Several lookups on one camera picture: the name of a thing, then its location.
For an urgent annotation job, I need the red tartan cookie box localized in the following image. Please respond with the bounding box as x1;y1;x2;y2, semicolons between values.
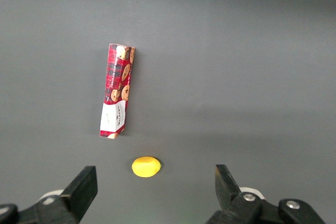
99;42;136;140

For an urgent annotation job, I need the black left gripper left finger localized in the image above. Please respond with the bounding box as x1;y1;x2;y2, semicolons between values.
0;165;99;224

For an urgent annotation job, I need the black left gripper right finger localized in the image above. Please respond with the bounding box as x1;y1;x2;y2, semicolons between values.
206;164;326;224

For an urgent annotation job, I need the yellow lemon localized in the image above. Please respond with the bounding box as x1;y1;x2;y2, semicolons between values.
131;156;163;178

